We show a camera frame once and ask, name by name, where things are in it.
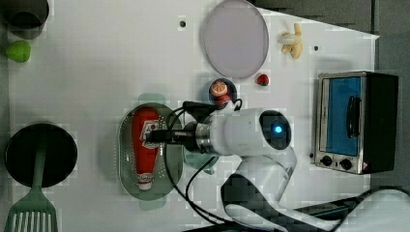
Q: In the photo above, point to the toy orange slice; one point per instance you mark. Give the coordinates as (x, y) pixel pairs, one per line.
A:
(218, 88)

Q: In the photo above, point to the lavender round plate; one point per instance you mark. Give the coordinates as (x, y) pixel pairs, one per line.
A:
(236, 39)

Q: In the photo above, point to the small blue bowl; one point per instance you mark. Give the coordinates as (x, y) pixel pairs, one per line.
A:
(231, 91)

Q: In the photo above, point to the toy red apple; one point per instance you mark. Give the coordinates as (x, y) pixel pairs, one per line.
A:
(222, 99)

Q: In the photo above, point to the black frying pan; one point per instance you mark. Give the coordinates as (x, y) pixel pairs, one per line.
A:
(60, 154)

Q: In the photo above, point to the dark grey pot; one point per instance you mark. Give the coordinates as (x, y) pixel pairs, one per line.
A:
(25, 18)

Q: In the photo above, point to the red plush ketchup bottle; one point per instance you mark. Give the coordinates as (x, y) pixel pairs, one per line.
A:
(144, 121)

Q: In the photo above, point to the blue metal frame rail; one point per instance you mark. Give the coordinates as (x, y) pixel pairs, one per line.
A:
(329, 211)

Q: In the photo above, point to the green toy pepper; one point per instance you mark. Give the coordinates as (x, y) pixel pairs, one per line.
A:
(19, 51)

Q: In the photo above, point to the toy peeled banana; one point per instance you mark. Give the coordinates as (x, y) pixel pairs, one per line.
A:
(292, 43)

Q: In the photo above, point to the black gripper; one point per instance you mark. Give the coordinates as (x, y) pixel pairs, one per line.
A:
(201, 114)

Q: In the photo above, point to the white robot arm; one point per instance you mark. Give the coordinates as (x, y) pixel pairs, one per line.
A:
(250, 196)

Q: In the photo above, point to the silver toaster oven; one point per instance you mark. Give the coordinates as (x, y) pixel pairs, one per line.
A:
(356, 117)

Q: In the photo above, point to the light green cup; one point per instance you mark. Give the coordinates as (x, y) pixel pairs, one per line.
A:
(196, 161)

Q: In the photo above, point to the toy strawberry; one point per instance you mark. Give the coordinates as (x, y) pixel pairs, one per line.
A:
(263, 80)

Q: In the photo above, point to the green slotted spatula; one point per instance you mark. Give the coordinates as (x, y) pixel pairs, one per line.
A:
(33, 212)

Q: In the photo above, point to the green oval strainer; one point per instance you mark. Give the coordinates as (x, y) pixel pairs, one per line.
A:
(169, 162)

